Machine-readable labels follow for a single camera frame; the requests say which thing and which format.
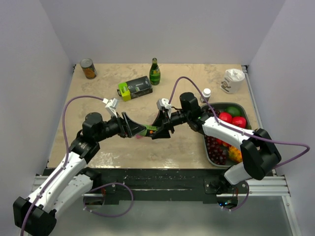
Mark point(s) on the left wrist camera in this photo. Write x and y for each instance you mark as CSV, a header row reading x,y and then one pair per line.
x,y
110,106

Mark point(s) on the black green razor box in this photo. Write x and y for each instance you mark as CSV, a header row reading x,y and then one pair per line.
x,y
134,88

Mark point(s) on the dark red grapes bunch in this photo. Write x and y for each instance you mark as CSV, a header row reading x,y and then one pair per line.
x,y
217,152

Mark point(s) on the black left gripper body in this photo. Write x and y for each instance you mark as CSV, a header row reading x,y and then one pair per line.
x,y
116,127

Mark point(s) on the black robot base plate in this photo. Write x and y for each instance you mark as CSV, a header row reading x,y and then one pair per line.
x,y
199,185

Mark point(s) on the orange labelled tin can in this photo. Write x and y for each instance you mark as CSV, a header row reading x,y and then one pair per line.
x,y
88,68

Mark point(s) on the grey fruit tray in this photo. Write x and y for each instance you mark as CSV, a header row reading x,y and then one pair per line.
x,y
219,108

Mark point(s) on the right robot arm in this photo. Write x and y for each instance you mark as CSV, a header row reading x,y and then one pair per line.
x,y
258,151

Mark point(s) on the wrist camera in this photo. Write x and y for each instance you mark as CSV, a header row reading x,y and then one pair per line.
x,y
163,104
110,106

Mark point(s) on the white supplement bottle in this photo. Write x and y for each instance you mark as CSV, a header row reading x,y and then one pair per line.
x,y
206,94

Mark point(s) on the red apple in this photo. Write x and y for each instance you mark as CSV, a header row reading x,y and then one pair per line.
x,y
239,121

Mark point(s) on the white paper bag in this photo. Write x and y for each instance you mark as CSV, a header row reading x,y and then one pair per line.
x,y
232,80

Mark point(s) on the aluminium frame rail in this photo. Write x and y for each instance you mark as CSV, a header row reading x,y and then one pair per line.
x,y
272,185

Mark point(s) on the green glass bottle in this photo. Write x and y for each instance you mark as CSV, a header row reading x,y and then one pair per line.
x,y
154,74

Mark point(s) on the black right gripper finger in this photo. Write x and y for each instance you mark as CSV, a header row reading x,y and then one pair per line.
x,y
161,133
159,119

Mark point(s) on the yellow dragon fruit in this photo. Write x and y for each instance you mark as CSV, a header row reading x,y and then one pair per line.
x,y
234,154

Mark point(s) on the green pill bottle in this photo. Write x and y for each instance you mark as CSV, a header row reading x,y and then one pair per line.
x,y
150,130

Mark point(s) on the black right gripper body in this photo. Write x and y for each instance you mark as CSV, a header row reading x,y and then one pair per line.
x,y
176,118

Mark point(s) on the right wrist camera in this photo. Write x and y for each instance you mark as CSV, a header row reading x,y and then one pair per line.
x,y
163,104

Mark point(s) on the green apple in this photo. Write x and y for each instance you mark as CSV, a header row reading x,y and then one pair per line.
x,y
233,111

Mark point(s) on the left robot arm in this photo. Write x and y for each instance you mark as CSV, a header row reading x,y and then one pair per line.
x,y
38,213

